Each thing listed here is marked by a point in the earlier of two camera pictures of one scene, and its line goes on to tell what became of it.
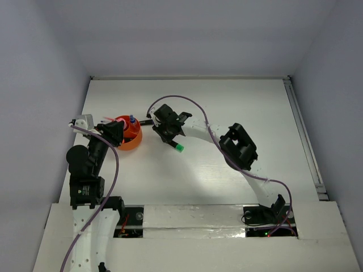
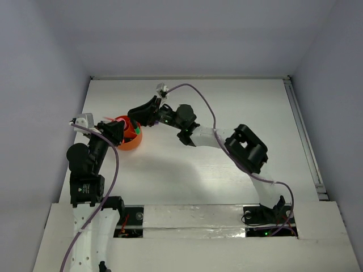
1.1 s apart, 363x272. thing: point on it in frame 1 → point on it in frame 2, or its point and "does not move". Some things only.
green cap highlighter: x=179 y=147 → x=138 y=130
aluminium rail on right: x=306 y=139 does not move
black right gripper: x=168 y=138 → x=148 y=113
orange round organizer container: x=132 y=134 does not move
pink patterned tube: x=125 y=122 does not move
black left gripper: x=112 y=132 does not move
